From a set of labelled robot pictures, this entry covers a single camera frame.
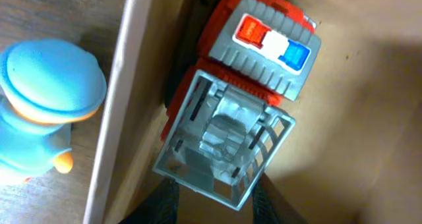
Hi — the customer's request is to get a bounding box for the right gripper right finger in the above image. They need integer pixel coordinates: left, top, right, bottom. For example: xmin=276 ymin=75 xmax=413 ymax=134
xmin=252 ymin=173 xmax=307 ymax=224

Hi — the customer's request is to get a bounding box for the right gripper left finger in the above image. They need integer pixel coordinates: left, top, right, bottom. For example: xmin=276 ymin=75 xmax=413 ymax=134
xmin=119 ymin=178 xmax=179 ymax=224

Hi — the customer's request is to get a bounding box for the red toy truck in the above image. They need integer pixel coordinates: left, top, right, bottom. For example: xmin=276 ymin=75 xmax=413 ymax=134
xmin=154 ymin=0 xmax=321 ymax=210

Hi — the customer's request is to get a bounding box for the white cardboard box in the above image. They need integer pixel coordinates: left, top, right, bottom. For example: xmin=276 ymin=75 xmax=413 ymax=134
xmin=83 ymin=0 xmax=421 ymax=223

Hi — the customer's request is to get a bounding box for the yellow duck toy blue hat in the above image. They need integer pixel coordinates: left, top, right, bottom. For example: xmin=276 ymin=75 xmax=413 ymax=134
xmin=1 ymin=38 xmax=107 ymax=185

